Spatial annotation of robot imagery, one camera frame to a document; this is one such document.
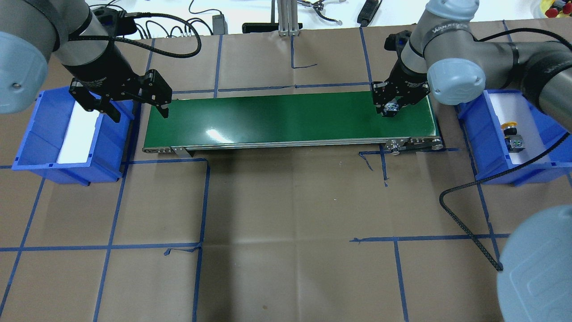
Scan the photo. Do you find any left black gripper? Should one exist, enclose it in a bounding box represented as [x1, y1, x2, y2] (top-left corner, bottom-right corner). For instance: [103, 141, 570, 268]
[67, 42, 173, 123]

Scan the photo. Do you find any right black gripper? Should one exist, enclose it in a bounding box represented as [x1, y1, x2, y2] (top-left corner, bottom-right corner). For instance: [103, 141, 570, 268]
[370, 30, 429, 118]

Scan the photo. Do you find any red mushroom push button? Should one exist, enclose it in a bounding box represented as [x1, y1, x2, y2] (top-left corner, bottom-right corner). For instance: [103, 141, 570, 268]
[382, 101, 400, 118]

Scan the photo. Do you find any yellow mushroom push button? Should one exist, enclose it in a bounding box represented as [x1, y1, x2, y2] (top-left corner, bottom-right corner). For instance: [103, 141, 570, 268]
[501, 122, 525, 153]

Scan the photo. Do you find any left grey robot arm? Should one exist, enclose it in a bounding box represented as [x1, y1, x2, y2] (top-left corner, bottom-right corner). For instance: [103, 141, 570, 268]
[0, 0, 172, 123]

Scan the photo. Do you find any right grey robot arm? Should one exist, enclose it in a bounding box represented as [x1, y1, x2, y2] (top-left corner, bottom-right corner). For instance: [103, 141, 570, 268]
[370, 0, 571, 322]

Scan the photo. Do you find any yellow tray of buttons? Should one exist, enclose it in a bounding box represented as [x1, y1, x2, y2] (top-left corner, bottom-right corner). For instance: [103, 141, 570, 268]
[538, 0, 572, 18]

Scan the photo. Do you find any green conveyor belt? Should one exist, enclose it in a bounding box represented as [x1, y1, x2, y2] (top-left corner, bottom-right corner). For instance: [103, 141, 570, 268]
[142, 91, 444, 153]

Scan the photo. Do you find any white foam pad left bin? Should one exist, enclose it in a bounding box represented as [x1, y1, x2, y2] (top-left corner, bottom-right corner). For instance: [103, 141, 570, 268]
[56, 102, 100, 164]

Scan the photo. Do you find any white foam pad bin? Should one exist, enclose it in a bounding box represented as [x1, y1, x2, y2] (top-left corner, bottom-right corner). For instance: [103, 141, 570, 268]
[56, 102, 100, 164]
[486, 90, 546, 165]

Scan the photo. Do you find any left blue plastic bin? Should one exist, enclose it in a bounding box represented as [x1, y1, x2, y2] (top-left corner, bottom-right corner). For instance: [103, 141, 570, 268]
[12, 87, 134, 186]

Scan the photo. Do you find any blue plastic bin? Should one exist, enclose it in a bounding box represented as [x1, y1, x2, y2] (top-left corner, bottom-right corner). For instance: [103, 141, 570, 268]
[458, 90, 572, 186]
[12, 87, 134, 186]

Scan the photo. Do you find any right blue plastic bin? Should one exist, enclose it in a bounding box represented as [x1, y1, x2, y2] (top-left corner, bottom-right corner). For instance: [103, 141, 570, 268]
[458, 90, 572, 186]

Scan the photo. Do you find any black power adapter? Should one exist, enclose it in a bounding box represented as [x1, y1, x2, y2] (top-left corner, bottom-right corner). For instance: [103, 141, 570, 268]
[212, 14, 228, 35]

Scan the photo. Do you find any white foam pad right bin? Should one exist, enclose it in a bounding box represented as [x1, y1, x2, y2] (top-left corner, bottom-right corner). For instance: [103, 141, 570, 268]
[486, 90, 546, 165]

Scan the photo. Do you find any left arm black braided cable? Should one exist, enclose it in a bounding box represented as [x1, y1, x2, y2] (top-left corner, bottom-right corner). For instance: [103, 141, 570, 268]
[67, 11, 202, 59]

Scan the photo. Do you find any aluminium frame post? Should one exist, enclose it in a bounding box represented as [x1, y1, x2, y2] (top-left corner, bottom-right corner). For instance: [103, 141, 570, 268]
[276, 0, 300, 37]

